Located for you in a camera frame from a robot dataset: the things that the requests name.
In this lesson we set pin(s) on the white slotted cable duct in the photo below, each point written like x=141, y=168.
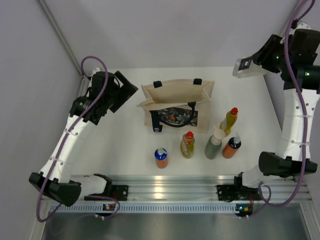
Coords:
x=163, y=208

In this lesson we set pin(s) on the green pump bottle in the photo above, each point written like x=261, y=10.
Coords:
x=214, y=143

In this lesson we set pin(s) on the right aluminium frame post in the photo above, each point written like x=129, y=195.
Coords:
x=282, y=31

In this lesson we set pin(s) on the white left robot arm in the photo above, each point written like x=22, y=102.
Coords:
x=54, y=179

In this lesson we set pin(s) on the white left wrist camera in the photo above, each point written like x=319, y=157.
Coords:
x=94, y=71

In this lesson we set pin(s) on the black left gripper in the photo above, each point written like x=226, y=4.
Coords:
x=126, y=90

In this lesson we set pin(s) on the aluminium frame post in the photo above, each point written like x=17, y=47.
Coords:
x=43, y=6
x=282, y=31

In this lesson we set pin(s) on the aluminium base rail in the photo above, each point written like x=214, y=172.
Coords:
x=198, y=188

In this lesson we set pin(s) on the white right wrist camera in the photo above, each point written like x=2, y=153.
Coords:
x=300, y=25

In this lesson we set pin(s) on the yellow bottle red cap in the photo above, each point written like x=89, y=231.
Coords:
x=187, y=145
x=229, y=120

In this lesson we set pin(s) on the left aluminium frame post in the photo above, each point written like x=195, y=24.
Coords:
x=43, y=6

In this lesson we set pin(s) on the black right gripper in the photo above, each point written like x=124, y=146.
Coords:
x=262, y=56

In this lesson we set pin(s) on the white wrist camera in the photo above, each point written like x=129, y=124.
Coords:
x=94, y=71
x=300, y=25

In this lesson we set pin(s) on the clear bottle dark cap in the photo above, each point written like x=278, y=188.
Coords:
x=245, y=67

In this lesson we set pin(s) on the beige canvas tote bag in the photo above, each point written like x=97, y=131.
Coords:
x=183, y=104

